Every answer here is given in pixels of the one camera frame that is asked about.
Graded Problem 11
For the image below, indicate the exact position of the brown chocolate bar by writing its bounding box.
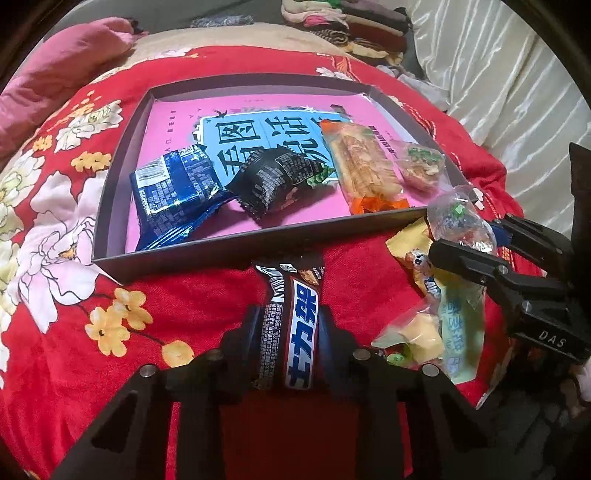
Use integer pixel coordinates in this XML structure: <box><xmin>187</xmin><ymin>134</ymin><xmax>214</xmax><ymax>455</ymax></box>
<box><xmin>252</xmin><ymin>263</ymin><xmax>326</xmax><ymax>393</ymax></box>

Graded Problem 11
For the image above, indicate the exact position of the stack of folded clothes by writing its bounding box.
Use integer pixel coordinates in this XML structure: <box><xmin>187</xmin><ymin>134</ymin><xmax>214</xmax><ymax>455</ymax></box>
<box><xmin>281</xmin><ymin>0</ymin><xmax>409</xmax><ymax>65</ymax></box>

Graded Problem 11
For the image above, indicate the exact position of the long orange-ended cracker packet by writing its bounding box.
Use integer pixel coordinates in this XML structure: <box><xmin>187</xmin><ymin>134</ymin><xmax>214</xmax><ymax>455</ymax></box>
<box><xmin>320</xmin><ymin>119</ymin><xmax>411</xmax><ymax>215</ymax></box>

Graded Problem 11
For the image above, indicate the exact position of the red floral blanket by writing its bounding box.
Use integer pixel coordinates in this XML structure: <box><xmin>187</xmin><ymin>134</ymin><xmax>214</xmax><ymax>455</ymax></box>
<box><xmin>0</xmin><ymin>46</ymin><xmax>527</xmax><ymax>480</ymax></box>

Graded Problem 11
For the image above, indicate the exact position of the pink quilt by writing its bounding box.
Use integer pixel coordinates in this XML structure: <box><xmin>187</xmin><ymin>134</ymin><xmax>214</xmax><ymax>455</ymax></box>
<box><xmin>0</xmin><ymin>17</ymin><xmax>139</xmax><ymax>160</ymax></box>

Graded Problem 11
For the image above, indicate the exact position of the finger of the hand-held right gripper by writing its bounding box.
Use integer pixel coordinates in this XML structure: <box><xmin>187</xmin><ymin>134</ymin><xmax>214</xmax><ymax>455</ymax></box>
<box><xmin>428</xmin><ymin>237</ymin><xmax>566</xmax><ymax>319</ymax></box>
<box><xmin>489</xmin><ymin>213</ymin><xmax>573</xmax><ymax>278</ymax></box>

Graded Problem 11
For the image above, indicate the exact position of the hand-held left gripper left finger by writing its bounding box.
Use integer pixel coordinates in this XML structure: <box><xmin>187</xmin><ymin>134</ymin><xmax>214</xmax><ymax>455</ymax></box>
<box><xmin>48</xmin><ymin>305</ymin><xmax>266</xmax><ymax>480</ymax></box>

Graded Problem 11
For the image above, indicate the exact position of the patterned pillow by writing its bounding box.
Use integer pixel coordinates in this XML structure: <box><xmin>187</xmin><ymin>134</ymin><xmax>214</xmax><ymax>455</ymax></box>
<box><xmin>191</xmin><ymin>14</ymin><xmax>254</xmax><ymax>28</ymax></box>

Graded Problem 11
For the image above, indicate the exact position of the white satin curtain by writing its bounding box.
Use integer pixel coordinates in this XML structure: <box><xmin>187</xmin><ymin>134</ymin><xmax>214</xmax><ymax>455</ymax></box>
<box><xmin>402</xmin><ymin>0</ymin><xmax>591</xmax><ymax>204</ymax></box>

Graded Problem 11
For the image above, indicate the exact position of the white and blue cloth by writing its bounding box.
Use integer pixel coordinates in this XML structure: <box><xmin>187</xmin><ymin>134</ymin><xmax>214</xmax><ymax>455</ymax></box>
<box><xmin>379</xmin><ymin>62</ymin><xmax>448</xmax><ymax>112</ymax></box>

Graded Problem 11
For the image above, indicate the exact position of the clear round pastry packet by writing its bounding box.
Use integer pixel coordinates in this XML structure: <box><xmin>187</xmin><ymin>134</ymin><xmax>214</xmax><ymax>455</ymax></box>
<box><xmin>427</xmin><ymin>185</ymin><xmax>497</xmax><ymax>254</ymax></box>

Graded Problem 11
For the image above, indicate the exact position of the blue snack packet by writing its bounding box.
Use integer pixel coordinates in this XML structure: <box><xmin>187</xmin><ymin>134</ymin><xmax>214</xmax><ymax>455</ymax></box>
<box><xmin>128</xmin><ymin>143</ymin><xmax>236</xmax><ymax>252</ymax></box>

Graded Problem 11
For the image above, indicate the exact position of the dark shallow tray box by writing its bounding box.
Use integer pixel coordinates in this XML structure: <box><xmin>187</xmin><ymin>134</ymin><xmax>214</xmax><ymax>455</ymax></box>
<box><xmin>91</xmin><ymin>73</ymin><xmax>472</xmax><ymax>284</ymax></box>

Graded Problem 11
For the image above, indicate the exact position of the pink book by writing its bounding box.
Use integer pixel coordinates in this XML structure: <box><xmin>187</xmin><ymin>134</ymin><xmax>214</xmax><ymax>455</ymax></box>
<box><xmin>124</xmin><ymin>95</ymin><xmax>430</xmax><ymax>252</ymax></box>

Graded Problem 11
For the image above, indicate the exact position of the person's right hand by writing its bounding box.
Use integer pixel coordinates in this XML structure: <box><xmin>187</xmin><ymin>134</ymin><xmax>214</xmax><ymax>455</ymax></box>
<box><xmin>570</xmin><ymin>362</ymin><xmax>591</xmax><ymax>416</ymax></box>

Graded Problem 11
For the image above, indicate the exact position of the green-label cracker packet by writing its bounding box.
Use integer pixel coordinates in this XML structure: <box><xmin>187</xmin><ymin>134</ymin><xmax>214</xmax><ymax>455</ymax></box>
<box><xmin>396</xmin><ymin>142</ymin><xmax>446</xmax><ymax>193</ymax></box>

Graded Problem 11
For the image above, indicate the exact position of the beige bed sheet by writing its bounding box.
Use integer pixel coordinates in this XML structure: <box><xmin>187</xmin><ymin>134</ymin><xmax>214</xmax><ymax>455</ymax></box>
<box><xmin>83</xmin><ymin>21</ymin><xmax>356</xmax><ymax>86</ymax></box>

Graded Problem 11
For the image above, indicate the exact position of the grey headboard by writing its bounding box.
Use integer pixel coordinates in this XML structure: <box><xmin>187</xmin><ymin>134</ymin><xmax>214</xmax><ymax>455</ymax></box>
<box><xmin>55</xmin><ymin>0</ymin><xmax>284</xmax><ymax>24</ymax></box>

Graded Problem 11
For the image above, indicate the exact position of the yellow candy packet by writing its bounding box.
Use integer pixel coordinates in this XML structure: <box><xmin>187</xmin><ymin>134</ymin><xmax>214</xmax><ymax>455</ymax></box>
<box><xmin>385</xmin><ymin>217</ymin><xmax>439</xmax><ymax>296</ymax></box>

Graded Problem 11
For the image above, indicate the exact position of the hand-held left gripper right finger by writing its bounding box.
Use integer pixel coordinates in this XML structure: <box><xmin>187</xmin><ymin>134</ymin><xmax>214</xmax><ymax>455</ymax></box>
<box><xmin>316</xmin><ymin>305</ymin><xmax>509</xmax><ymax>480</ymax></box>

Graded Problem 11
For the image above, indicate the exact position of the black snack packet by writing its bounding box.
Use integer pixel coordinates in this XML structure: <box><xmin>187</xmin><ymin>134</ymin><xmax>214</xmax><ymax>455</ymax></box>
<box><xmin>224</xmin><ymin>150</ymin><xmax>335</xmax><ymax>227</ymax></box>

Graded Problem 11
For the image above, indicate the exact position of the small clear snack packet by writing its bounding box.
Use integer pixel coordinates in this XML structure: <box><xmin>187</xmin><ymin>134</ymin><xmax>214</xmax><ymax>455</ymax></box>
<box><xmin>372</xmin><ymin>300</ymin><xmax>446</xmax><ymax>370</ymax></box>

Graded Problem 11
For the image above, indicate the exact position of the light green snack packet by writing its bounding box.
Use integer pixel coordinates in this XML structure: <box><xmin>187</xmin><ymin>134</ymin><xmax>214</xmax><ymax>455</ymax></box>
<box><xmin>434</xmin><ymin>272</ymin><xmax>485</xmax><ymax>384</ymax></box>

